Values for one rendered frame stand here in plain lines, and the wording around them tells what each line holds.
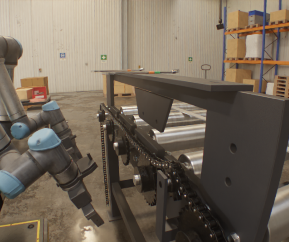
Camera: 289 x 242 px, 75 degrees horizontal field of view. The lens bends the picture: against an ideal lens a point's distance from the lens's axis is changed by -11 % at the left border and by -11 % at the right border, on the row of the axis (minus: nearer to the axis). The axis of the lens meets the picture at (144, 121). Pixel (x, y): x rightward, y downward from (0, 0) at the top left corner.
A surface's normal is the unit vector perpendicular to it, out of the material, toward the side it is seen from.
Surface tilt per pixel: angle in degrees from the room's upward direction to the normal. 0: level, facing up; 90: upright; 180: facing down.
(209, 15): 90
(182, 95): 90
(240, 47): 90
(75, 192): 24
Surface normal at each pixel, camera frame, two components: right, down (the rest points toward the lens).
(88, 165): -0.29, -0.80
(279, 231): 0.31, -0.10
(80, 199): 0.49, 0.34
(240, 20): 0.33, 0.24
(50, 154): 0.62, 0.16
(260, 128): -0.94, 0.08
